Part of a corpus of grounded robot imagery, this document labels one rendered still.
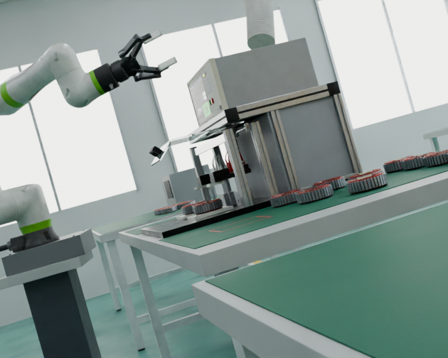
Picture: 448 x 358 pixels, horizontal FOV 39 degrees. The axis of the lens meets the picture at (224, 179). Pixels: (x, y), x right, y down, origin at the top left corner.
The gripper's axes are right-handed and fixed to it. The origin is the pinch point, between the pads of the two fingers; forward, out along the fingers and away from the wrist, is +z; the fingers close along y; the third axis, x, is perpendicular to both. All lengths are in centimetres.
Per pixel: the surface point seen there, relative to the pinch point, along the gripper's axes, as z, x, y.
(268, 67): 30.0, -6.8, -24.7
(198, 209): -16, -37, -43
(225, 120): 7.0, -25.2, -19.7
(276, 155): 18, -37, -35
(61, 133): -161, 339, -315
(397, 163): 53, -59, -42
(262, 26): 48, 100, -99
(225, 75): 14.2, -6.7, -18.3
